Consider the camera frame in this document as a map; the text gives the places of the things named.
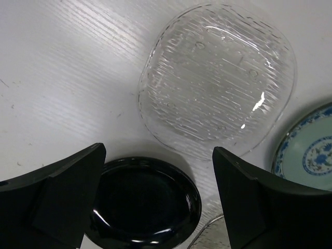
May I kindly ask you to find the blue patterned ceramic plate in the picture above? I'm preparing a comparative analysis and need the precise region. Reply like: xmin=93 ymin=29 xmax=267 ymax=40
xmin=271 ymin=103 xmax=331 ymax=191

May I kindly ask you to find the frosted beige glass plate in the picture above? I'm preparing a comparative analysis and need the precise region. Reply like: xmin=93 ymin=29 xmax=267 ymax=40
xmin=188 ymin=214 xmax=231 ymax=249

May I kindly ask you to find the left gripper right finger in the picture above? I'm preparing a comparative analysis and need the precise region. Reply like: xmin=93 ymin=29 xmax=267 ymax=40
xmin=212 ymin=147 xmax=331 ymax=248

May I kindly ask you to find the clear ribbed glass plate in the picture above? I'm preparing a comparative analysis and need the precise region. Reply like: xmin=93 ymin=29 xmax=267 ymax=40
xmin=138 ymin=3 xmax=297 ymax=161

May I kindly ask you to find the black round plate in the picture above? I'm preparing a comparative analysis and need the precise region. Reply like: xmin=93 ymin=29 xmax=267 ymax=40
xmin=85 ymin=157 xmax=202 ymax=248

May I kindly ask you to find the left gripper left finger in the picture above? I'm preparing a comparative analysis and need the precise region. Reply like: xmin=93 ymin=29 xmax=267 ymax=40
xmin=1 ymin=143 xmax=106 ymax=248

